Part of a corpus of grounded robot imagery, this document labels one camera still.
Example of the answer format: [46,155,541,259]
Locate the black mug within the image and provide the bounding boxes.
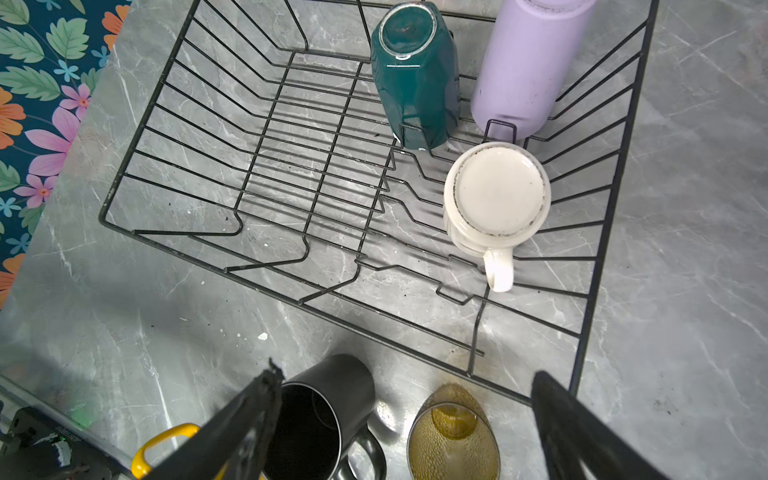
[263,354,387,479]

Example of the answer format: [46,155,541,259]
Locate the olive glass cup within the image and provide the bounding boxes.
[407,383,501,479]

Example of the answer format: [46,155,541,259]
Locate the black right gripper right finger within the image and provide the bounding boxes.
[531,371,666,480]

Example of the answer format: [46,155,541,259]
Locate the lilac cup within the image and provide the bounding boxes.
[470,0,597,142]

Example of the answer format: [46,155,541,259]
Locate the green mug cream inside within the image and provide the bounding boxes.
[371,1,460,150]

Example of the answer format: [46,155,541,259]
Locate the white mug red inside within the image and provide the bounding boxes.
[443,142,552,293]

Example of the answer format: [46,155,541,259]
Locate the black wire dish rack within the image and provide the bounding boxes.
[99,1,659,404]

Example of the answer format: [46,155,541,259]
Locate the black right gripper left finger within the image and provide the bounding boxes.
[143,361,284,479]

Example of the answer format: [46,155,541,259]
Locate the yellow mug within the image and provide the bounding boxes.
[130,423,230,479]

